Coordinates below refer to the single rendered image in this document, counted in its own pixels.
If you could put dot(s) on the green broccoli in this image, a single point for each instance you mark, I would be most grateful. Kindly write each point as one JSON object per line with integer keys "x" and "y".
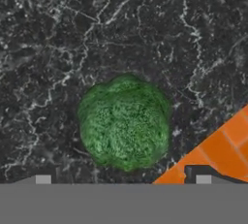
{"x": 124, "y": 122}

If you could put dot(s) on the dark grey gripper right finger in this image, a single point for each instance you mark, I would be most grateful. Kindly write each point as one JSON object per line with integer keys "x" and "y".
{"x": 203, "y": 178}

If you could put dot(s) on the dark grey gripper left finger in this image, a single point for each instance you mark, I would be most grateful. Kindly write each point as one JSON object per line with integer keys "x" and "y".
{"x": 43, "y": 179}

